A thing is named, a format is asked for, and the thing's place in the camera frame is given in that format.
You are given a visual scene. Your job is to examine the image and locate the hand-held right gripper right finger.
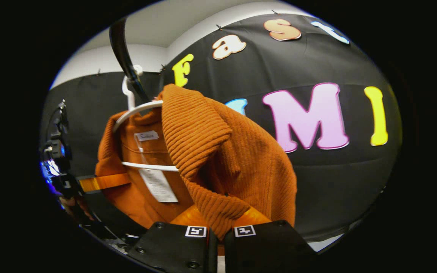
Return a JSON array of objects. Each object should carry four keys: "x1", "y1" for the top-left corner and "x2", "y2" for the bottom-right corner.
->
[{"x1": 224, "y1": 207, "x2": 319, "y2": 273}]

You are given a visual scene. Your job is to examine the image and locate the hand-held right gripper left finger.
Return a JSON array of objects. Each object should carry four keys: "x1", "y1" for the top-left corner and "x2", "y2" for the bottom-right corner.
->
[{"x1": 127, "y1": 205, "x2": 218, "y2": 273}]

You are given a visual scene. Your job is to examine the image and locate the white clothes hanger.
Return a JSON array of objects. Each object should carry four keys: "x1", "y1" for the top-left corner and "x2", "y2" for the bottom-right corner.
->
[{"x1": 112, "y1": 64, "x2": 179, "y2": 172}]

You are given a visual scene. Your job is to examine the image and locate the orange corduroy jacket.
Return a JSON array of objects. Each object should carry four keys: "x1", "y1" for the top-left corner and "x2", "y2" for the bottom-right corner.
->
[{"x1": 95, "y1": 84, "x2": 298, "y2": 243}]

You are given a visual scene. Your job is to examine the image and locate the black clothes rack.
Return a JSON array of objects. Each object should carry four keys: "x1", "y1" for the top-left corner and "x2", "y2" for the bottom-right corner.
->
[{"x1": 109, "y1": 17, "x2": 151, "y2": 104}]

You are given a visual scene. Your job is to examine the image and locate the black backdrop cloth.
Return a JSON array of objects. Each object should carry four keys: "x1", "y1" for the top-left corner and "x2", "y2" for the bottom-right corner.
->
[{"x1": 40, "y1": 13, "x2": 403, "y2": 243}]

